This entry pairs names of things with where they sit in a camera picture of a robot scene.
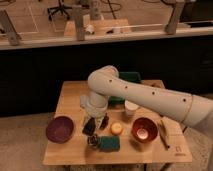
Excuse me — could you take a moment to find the grey folded cloth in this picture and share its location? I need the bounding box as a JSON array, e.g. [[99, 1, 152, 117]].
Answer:
[[80, 95, 88, 109]]

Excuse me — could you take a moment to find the orange-brown bowl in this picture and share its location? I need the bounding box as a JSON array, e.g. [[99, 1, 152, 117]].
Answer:
[[131, 117, 158, 143]]

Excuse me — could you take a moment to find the yellow round candle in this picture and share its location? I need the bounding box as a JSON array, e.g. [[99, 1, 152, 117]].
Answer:
[[110, 122, 123, 135]]

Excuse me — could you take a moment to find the black office chair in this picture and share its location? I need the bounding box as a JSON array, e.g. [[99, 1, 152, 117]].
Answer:
[[47, 0, 71, 20]]

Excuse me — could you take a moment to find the green sponge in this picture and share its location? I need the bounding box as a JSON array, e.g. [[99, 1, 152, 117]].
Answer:
[[99, 136, 120, 151]]

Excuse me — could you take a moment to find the metal post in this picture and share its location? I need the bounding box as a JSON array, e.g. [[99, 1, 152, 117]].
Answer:
[[0, 10, 20, 46], [73, 5, 85, 41], [165, 0, 185, 35]]

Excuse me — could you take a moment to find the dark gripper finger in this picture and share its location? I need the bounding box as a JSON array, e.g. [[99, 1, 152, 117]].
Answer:
[[99, 114, 109, 130]]

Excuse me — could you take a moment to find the right metal post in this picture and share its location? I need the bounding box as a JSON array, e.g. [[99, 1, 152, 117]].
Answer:
[[165, 0, 185, 35]]

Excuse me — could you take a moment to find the middle metal post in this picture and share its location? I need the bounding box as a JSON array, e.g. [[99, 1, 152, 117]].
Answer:
[[73, 5, 85, 41]]

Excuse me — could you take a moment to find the left metal post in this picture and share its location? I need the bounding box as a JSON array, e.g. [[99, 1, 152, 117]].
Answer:
[[0, 10, 20, 46]]

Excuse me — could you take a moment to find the small metal cup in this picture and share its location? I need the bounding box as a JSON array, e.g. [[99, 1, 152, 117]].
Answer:
[[87, 134, 100, 148]]

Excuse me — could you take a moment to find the purple bowl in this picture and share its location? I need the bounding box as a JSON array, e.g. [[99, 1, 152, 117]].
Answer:
[[46, 116, 74, 144]]

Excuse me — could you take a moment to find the white plastic cup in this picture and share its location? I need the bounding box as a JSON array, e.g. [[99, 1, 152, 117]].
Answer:
[[124, 101, 139, 117]]

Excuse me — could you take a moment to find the green plastic tray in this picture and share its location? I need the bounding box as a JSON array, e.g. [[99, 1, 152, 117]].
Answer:
[[108, 72, 141, 105]]

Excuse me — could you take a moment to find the wooden spoon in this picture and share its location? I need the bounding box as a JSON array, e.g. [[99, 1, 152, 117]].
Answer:
[[157, 120, 170, 149]]

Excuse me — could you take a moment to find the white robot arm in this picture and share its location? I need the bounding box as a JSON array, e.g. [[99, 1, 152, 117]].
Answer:
[[86, 65, 213, 141]]

